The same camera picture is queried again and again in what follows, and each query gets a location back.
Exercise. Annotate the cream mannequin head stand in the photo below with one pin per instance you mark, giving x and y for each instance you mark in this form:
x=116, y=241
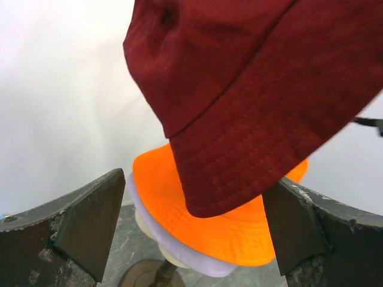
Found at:
x=152, y=273

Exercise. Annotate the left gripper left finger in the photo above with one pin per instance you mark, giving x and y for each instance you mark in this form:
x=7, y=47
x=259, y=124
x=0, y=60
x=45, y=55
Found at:
x=66, y=240

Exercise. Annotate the purple bucket hat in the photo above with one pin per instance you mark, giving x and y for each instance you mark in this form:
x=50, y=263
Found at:
x=172, y=249

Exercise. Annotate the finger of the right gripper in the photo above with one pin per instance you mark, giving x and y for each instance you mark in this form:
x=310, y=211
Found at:
x=370, y=122

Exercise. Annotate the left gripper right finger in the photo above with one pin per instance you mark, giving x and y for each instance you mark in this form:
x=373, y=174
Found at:
x=316, y=236

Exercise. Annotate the dark red hat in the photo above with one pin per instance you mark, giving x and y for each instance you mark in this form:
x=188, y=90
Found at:
x=246, y=90

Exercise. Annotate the orange bucket hat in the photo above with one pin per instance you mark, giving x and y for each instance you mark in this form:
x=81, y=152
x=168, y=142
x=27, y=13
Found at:
x=240, y=237

